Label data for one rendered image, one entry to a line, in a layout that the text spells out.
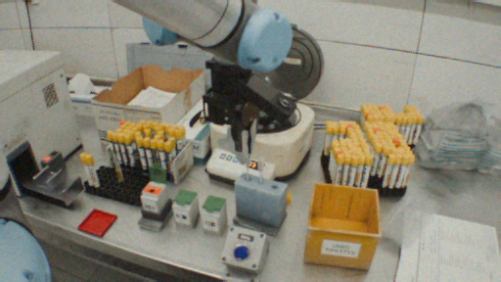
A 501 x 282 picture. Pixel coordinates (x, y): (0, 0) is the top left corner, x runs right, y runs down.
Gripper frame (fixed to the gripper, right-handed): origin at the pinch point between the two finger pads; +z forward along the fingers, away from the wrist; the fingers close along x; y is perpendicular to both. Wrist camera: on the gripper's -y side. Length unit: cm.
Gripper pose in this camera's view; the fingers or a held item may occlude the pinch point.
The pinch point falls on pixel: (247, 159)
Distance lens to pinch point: 71.9
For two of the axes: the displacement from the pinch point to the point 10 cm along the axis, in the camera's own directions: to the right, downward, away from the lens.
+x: -4.2, 4.8, -7.7
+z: 0.0, 8.5, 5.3
